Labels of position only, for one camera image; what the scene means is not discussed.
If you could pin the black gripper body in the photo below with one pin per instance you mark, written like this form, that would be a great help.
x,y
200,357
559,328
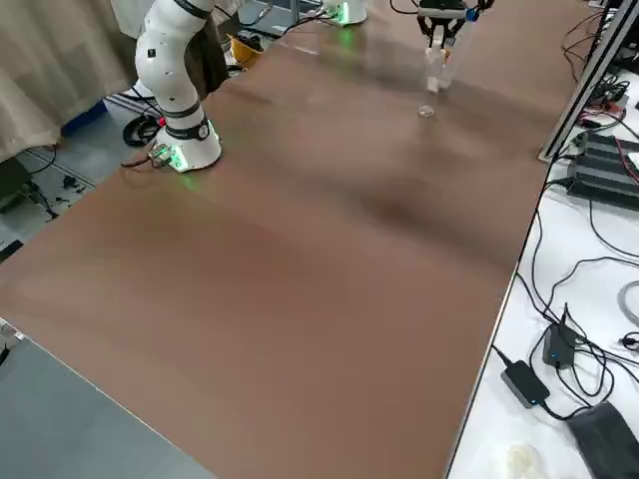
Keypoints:
x,y
442,5

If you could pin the clear drink bottle blue cap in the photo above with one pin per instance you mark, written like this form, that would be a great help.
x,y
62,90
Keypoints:
x,y
456,55

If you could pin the clear condiment bottle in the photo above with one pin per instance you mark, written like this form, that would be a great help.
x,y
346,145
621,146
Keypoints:
x,y
434,65

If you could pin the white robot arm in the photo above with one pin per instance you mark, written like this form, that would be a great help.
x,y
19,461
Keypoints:
x,y
170,90
352,10

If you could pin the yellow plastic object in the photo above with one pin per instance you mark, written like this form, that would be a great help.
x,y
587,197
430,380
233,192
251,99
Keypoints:
x,y
245,51

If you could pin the black ribbed power supply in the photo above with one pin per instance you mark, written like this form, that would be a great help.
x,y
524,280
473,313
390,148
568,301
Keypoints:
x,y
604,182
611,147

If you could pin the person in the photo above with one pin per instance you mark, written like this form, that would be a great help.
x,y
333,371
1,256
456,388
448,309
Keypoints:
x,y
209,55

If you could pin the black power adapter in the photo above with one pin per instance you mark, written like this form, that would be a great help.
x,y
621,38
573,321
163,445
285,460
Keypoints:
x,y
524,384
560,346

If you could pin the beige curtain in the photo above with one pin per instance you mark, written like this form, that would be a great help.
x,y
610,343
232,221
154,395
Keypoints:
x,y
50,75

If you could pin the black fabric pouch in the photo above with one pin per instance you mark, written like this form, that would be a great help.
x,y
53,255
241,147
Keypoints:
x,y
606,439

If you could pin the aluminium frame post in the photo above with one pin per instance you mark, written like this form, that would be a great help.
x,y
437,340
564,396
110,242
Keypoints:
x,y
584,80

